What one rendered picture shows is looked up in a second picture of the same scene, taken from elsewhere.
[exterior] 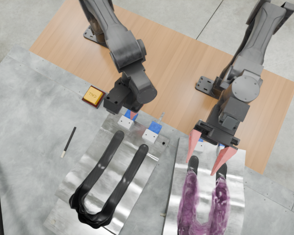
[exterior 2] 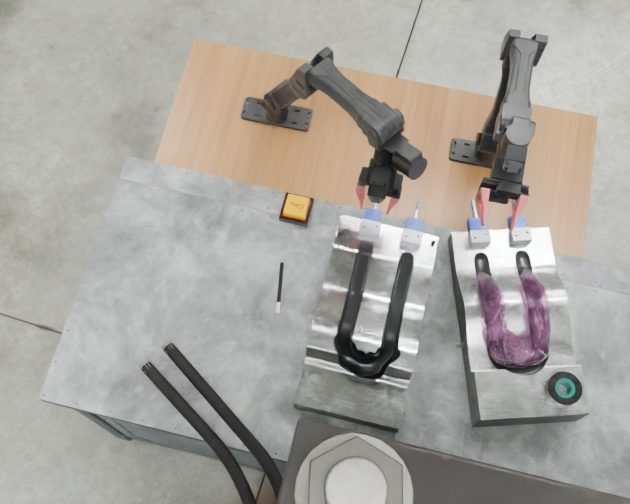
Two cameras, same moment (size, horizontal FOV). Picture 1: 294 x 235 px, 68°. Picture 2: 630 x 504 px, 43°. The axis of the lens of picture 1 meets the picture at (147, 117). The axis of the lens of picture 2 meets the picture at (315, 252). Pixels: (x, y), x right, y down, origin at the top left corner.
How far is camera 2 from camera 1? 1.31 m
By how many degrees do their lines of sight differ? 9
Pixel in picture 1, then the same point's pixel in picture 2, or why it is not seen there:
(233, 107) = (513, 152)
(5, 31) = not seen: outside the picture
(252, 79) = (522, 123)
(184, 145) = (460, 242)
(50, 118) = (235, 260)
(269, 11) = (522, 48)
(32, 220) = (267, 413)
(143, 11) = (266, 34)
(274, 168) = not seen: hidden behind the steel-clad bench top
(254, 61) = (520, 105)
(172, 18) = (335, 36)
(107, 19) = (353, 95)
